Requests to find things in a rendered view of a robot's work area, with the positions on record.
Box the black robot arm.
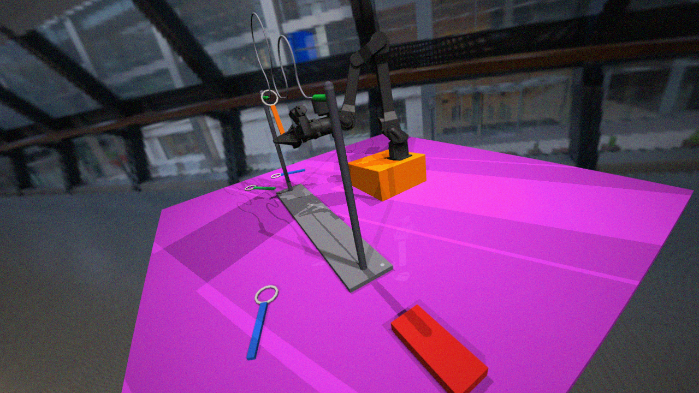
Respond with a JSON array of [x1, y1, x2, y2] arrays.
[[289, 31, 412, 160]]

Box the red rectangular block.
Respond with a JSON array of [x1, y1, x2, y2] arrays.
[[391, 305, 488, 393]]

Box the orange bar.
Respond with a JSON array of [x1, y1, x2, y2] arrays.
[[261, 90, 285, 134]]

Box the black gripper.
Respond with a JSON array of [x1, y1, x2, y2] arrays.
[[273, 116, 323, 148]]

